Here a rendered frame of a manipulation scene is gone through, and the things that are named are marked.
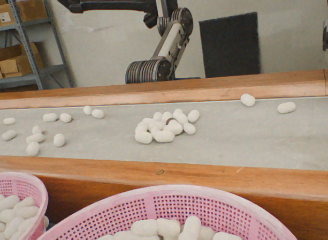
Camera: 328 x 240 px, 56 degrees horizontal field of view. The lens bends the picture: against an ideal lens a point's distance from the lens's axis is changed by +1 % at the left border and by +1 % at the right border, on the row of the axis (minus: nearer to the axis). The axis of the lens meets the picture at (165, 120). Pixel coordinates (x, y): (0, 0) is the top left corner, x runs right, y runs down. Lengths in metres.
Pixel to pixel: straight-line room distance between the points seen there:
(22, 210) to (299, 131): 0.42
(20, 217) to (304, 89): 0.55
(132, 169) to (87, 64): 2.73
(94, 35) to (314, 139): 2.66
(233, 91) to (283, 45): 1.93
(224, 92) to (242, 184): 0.37
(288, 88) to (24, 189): 0.52
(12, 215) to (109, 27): 2.55
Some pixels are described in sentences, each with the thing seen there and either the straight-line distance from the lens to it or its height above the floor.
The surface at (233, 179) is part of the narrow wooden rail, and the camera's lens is 0.37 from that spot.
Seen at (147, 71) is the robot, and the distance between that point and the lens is 0.99.
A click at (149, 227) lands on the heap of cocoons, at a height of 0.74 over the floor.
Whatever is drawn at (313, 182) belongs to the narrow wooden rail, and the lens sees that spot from 0.37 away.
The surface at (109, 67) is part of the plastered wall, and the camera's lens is 3.02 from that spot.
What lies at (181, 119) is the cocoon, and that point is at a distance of 0.58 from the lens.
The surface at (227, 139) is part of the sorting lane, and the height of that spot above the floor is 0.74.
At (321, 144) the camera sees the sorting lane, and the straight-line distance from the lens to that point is 0.50.
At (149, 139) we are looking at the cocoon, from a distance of 0.54.
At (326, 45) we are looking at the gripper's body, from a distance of 0.61.
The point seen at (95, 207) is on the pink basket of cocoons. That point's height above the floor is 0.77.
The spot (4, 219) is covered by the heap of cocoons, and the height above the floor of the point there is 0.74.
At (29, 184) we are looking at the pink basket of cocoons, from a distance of 0.51.
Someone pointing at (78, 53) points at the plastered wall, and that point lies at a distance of 3.15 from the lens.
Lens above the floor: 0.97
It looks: 21 degrees down
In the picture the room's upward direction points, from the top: 11 degrees counter-clockwise
